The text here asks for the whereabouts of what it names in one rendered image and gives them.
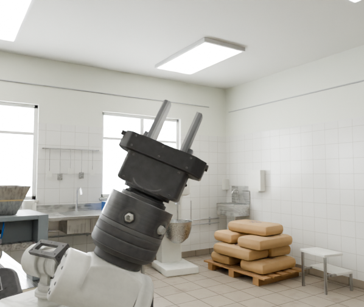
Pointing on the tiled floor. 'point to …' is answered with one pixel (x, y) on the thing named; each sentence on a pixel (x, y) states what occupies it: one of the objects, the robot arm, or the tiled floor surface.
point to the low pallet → (234, 271)
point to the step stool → (325, 265)
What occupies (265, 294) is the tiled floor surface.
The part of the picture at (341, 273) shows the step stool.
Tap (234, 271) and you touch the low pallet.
